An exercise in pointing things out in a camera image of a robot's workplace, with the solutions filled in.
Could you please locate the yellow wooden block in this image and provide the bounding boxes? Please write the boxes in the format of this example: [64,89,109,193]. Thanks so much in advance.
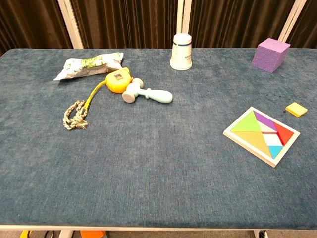
[285,102,309,118]

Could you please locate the white wooden puzzle tray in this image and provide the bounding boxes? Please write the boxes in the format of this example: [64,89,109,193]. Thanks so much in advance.
[222,106,301,169]

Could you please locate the green triangle tangram piece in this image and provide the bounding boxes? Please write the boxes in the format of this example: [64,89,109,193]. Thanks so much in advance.
[230,110,263,132]

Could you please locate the orange triangle tangram piece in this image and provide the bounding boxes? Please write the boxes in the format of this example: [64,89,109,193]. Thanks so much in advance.
[230,130,273,160]

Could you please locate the purple tangram piece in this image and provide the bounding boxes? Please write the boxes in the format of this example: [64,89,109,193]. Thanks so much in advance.
[253,110,278,132]

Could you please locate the blue triangle tangram piece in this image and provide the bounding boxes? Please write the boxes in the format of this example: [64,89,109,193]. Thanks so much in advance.
[267,145,284,160]

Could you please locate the red tangram piece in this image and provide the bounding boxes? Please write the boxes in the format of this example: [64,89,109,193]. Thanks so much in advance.
[273,121,295,146]

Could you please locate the light blue toy hammer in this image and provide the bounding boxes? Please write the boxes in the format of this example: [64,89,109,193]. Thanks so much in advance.
[121,77,174,104]

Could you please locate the blue table cloth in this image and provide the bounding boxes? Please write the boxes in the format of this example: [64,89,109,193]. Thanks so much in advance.
[0,48,317,230]

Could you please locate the yellow tape measure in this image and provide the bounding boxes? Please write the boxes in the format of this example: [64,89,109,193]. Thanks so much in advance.
[84,67,134,111]

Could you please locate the white paper cup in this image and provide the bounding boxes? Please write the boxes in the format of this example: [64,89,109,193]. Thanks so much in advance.
[169,33,193,71]

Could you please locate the white green snack bag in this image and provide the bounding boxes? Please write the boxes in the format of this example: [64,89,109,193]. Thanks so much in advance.
[53,52,124,81]

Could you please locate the brown curtain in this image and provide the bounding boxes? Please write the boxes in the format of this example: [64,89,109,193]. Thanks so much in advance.
[0,0,317,57]

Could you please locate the purple foam cube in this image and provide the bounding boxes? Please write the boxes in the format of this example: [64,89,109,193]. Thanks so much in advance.
[251,38,291,74]

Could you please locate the orange object under table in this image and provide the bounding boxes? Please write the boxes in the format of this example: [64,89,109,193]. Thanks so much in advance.
[80,230,106,238]

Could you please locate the braided beige rope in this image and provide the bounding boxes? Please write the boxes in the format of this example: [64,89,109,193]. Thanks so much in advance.
[62,100,89,130]

